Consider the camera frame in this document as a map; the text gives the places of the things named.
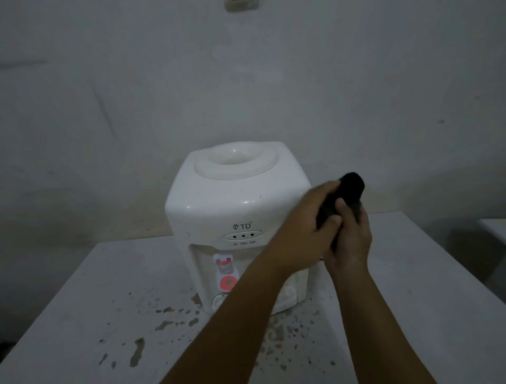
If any person's right hand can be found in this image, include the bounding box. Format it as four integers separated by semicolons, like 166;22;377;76
323;199;373;278

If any person's left hand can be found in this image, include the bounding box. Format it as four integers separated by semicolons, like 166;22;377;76
265;180;343;278

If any black cloth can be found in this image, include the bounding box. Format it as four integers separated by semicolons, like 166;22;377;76
316;172;365;255

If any person's left forearm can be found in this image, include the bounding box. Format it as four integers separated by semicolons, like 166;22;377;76
160;250;314;384

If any person's right forearm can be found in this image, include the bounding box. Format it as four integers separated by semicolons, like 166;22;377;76
323;259;438;384

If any red dispenser tap lever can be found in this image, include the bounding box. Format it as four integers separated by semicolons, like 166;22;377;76
213;254;241;291

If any white tabletop water dispenser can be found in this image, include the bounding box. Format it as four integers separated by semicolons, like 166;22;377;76
165;141;313;316

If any white wall socket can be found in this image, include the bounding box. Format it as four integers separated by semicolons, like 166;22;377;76
225;0;261;12

